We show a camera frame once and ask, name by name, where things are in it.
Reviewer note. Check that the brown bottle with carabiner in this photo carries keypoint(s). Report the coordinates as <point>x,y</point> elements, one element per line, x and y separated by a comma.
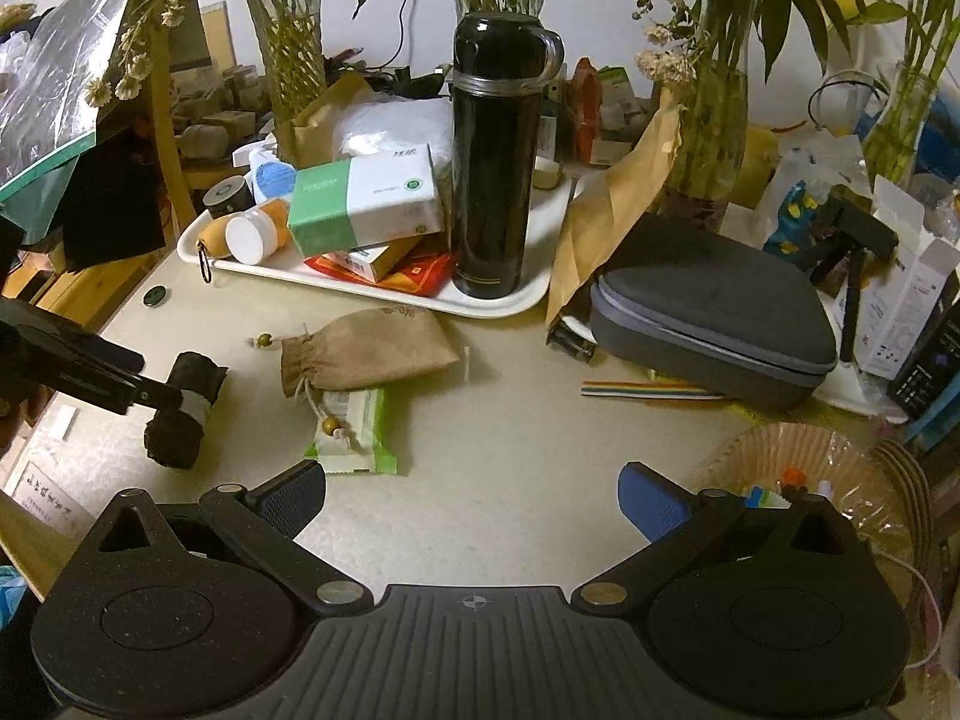
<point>217,240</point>

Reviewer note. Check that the white plastic bag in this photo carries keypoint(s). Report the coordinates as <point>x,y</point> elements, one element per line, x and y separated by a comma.
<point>817,157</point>

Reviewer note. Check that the small wooden bead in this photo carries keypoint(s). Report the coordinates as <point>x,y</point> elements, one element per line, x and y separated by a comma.
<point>263,342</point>

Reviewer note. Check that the green white tissue box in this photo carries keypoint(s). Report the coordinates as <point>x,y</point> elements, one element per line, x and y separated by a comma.
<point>360,202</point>

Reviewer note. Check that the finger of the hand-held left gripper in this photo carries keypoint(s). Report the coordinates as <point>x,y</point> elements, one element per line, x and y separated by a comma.
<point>161,394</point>

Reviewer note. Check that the green white carton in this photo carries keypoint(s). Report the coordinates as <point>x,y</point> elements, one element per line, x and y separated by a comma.
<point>611,105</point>

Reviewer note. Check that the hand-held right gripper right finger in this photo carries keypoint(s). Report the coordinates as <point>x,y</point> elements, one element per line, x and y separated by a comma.
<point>652,499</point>

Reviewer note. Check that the grey zip case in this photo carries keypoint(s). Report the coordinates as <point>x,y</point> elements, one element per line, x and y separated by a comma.
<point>712,307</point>

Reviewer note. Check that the white tray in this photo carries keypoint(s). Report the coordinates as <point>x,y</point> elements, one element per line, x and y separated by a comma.
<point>510,300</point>

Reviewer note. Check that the yellow round object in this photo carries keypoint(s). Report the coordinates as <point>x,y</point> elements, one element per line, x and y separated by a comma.
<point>757,165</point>

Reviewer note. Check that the small white stick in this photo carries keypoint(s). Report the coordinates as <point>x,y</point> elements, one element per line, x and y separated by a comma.
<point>466,364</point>

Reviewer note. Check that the green wet wipes packet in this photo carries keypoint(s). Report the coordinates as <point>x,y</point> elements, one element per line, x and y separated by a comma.
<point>367,435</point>

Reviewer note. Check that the black cloth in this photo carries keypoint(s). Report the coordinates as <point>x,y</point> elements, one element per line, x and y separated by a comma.
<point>180,442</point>

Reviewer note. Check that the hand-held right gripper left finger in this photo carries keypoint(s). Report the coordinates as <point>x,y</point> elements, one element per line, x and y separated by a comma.
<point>296,499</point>

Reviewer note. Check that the orange jar with white lid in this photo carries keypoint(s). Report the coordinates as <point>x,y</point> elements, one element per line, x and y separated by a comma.
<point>259,232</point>

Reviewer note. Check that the orange white small box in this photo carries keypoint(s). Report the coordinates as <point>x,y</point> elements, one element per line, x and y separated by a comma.
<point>382,259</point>

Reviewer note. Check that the dried white flowers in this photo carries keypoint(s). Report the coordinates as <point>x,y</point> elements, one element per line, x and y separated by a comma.
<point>127,75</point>
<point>667,56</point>

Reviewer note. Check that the black mini tripod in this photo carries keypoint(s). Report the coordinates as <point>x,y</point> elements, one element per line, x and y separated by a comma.
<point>855,240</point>

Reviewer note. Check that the wooden chair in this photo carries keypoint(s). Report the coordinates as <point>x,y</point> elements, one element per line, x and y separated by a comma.
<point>171,150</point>

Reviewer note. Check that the blue yellow printed bag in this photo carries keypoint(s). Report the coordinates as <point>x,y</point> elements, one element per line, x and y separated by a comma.
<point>799,221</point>

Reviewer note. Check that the white printed paper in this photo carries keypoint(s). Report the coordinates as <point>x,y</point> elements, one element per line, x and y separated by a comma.
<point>49,499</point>

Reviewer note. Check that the red packet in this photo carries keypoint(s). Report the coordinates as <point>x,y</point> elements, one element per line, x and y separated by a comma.
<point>420,274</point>

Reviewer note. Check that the black product box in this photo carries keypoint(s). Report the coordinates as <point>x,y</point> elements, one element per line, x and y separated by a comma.
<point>926,375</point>

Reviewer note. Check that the black round cap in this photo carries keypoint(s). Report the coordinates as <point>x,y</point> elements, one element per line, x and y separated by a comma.
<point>155,297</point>

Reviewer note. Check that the white product box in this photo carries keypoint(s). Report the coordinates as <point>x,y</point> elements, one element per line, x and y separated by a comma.
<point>900,277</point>

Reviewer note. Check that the silver teal mailer bag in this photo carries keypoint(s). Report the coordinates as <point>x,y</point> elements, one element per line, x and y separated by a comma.
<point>52,75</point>

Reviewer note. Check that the brown paper bag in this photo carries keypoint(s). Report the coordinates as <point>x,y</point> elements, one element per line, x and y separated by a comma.
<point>622,195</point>

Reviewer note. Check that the small black cylinder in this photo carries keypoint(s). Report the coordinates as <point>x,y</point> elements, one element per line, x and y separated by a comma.
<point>571,341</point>

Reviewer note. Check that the black thermos bottle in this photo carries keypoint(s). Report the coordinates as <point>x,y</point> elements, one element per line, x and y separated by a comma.
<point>495,165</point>

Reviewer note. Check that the blue white packet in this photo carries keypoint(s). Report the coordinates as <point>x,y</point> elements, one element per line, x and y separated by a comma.
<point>274,176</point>

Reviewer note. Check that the black round jar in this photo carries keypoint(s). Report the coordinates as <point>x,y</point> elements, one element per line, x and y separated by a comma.
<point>226,196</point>

